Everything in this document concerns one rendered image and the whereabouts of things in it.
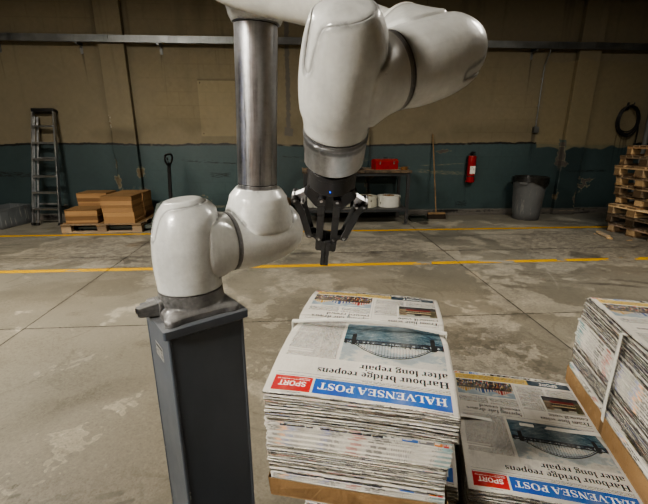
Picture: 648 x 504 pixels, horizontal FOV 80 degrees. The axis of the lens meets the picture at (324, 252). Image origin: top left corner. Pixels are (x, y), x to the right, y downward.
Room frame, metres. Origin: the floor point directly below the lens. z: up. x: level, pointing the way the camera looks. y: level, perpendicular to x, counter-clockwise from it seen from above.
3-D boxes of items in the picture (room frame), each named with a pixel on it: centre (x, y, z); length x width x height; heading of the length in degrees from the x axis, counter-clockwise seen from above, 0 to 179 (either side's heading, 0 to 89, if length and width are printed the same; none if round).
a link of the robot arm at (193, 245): (0.91, 0.32, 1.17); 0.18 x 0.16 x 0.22; 129
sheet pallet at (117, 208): (6.24, 3.45, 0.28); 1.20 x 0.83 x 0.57; 94
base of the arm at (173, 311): (0.89, 0.35, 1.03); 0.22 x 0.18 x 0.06; 128
